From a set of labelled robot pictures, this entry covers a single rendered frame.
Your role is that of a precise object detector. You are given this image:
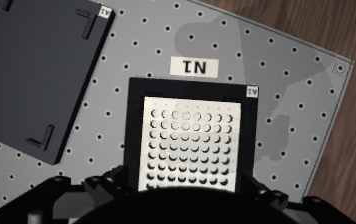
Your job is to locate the grey perforated base plate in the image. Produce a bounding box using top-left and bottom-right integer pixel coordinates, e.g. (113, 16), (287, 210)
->
(0, 0), (355, 207)

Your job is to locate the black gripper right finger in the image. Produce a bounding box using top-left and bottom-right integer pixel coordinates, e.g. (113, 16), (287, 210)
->
(239, 175), (356, 224)

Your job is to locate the white multi-well plate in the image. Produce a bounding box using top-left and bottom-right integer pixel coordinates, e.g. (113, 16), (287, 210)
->
(139, 97), (241, 192)

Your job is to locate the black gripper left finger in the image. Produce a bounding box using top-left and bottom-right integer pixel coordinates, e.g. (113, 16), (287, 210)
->
(0, 165), (138, 224)

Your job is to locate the white label plate with black n1 text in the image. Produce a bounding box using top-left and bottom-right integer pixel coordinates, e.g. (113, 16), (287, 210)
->
(170, 57), (218, 78)

